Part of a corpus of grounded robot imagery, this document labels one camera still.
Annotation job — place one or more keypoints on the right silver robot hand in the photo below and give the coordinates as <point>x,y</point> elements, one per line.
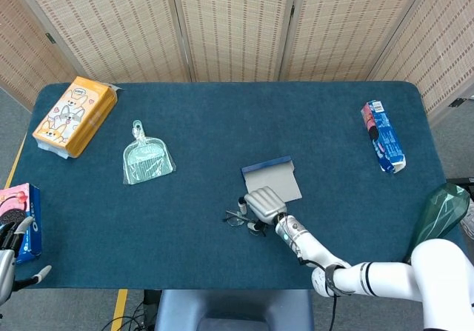
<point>266,205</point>

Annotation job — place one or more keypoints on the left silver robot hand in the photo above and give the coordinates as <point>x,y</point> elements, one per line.
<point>7,268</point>

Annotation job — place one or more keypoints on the blue glasses case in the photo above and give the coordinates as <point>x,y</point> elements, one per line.
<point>274,179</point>

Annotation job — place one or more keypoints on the black eyeglasses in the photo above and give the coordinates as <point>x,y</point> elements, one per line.
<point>234,221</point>

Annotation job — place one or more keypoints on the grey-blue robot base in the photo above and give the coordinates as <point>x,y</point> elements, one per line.
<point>233,309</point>

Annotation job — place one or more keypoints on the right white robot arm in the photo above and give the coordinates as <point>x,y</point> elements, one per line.
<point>389,279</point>

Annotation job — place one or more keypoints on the pink Oreo cookie box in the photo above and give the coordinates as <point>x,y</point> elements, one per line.
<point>18,201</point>

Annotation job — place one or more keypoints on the blue felt table cover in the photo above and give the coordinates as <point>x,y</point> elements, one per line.
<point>222,123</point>

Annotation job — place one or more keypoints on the teal dustpan brush set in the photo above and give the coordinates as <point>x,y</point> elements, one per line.
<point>146,160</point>

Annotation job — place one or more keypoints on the blue Oreo cookie box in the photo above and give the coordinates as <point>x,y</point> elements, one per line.
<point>385,138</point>

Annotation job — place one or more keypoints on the black table leg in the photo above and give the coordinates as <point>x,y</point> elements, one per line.
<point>150,301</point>

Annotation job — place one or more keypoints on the yellow corgi tissue pack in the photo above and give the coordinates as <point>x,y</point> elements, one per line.
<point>70,116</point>

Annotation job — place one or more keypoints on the green glass vase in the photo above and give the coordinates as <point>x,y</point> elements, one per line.
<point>440,212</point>

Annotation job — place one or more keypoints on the woven folding screen panel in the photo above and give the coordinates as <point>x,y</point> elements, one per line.
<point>444,49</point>
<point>233,31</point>
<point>22,49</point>
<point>340,31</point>
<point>111,31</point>

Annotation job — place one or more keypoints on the metal screen hinge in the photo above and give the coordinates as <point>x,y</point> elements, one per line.
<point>292,11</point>
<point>50,38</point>

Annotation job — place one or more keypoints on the black equipment base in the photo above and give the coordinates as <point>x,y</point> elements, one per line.
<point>463,181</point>

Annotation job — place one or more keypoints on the grey white sneaker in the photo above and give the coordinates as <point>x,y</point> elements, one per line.
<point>468,220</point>

